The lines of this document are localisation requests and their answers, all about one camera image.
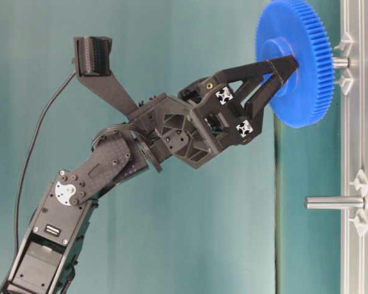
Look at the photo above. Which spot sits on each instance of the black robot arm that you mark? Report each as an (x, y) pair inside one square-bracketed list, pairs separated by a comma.
[(46, 259)]

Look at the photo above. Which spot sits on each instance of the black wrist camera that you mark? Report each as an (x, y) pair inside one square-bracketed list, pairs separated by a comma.
[(92, 56)]

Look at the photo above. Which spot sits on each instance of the white shaft bracket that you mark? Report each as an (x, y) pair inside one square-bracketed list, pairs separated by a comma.
[(345, 44)]

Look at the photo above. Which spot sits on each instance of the aluminium extrusion rail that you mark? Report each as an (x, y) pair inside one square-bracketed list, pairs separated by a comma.
[(354, 143)]

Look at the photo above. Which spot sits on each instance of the steel shaft on rail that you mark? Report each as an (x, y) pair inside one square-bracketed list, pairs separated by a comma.
[(340, 63)]

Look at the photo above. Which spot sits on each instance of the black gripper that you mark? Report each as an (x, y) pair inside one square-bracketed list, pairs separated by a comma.
[(211, 114)]

